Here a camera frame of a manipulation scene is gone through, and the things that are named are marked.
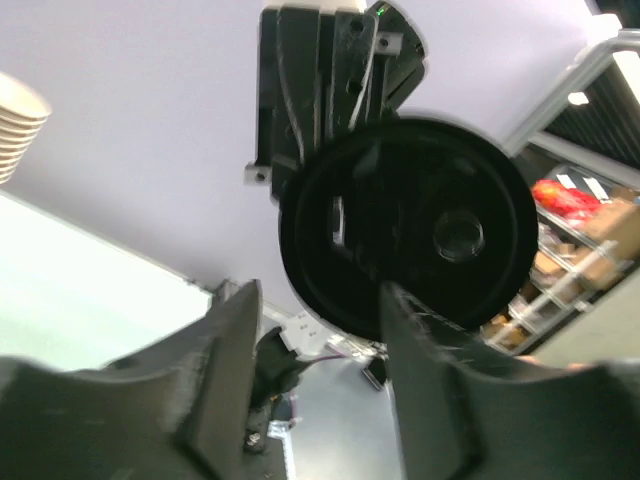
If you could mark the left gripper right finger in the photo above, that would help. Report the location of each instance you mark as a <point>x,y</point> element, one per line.
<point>467,411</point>

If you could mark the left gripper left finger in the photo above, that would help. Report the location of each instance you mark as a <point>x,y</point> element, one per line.
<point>176,409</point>

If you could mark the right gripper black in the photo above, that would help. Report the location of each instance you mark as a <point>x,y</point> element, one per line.
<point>320,75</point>

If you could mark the black coffee cup lid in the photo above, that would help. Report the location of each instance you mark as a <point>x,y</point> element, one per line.
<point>420,202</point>

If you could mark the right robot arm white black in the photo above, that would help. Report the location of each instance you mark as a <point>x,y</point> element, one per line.
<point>323,72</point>

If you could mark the storage shelf with boxes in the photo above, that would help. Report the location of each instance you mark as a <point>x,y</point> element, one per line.
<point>588,242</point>

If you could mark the stack of paper cups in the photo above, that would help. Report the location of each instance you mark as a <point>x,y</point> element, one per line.
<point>24,112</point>

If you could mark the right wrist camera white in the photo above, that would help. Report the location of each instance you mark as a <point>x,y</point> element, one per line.
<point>325,6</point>

